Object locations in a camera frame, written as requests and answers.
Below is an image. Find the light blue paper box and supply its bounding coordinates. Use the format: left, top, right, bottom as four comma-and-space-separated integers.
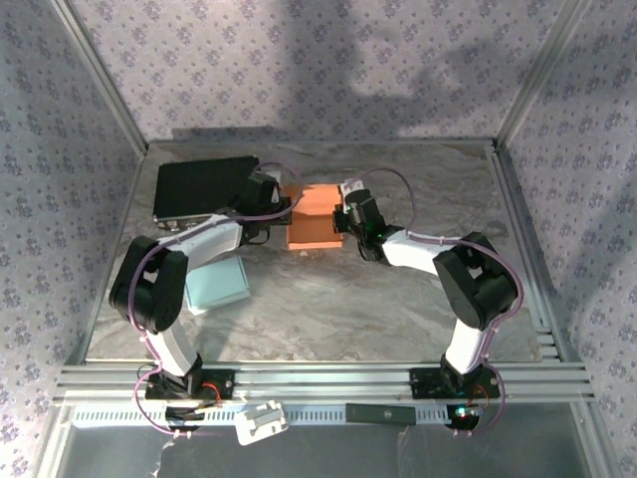
184, 256, 252, 316

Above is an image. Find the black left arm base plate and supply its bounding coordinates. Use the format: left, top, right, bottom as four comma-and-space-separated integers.
143, 367, 236, 402

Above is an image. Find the white plastic bracket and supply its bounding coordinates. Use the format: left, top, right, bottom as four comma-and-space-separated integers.
234, 400, 290, 446

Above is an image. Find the black rectangular device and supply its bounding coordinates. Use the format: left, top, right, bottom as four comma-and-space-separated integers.
344, 402, 417, 426

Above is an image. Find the aluminium side rail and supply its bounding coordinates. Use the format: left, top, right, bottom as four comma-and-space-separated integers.
64, 146, 148, 367
490, 141, 596, 384

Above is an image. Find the black controller board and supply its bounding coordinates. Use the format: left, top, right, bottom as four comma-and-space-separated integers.
165, 405, 206, 432
446, 403, 485, 430

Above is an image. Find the white slotted cable duct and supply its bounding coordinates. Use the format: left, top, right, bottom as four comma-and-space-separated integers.
72, 401, 484, 428

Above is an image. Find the aluminium frame post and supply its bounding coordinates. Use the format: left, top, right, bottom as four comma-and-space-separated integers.
49, 0, 149, 153
495, 0, 593, 148

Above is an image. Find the black briefcase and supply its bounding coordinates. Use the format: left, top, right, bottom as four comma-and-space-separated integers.
151, 155, 260, 234

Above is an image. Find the aluminium mounting rail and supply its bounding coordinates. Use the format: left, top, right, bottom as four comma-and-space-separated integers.
52, 360, 596, 404

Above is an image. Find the brown paper box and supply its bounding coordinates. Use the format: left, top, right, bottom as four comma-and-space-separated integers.
282, 182, 345, 252

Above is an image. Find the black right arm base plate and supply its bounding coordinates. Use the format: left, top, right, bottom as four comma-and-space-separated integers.
408, 366, 502, 399

